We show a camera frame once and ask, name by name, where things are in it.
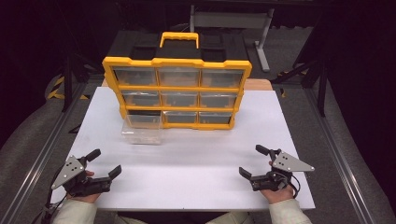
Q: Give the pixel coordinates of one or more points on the person's right hand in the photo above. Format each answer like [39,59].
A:
[278,196]

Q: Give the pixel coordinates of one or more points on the yellow black hazard tape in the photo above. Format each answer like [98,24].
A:
[56,90]
[282,92]

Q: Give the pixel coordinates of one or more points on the black tripod stand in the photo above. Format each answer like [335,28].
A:
[67,81]
[320,87]

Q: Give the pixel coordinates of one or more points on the grey metal stand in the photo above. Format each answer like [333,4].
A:
[232,19]

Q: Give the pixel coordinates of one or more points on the person's left hand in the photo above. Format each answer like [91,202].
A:
[84,198]

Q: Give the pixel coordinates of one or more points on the grid of clear drawers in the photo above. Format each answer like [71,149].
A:
[179,77]

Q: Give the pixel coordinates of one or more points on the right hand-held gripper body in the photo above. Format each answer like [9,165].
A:
[289,164]

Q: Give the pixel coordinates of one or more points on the clear plastic drawer box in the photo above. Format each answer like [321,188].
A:
[141,137]

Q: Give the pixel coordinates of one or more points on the yellow black organizer cabinet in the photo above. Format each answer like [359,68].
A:
[179,62]

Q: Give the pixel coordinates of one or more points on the aluminium floor rail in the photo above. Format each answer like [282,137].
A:
[40,155]
[339,155]

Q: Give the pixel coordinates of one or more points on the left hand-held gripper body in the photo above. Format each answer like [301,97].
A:
[67,172]

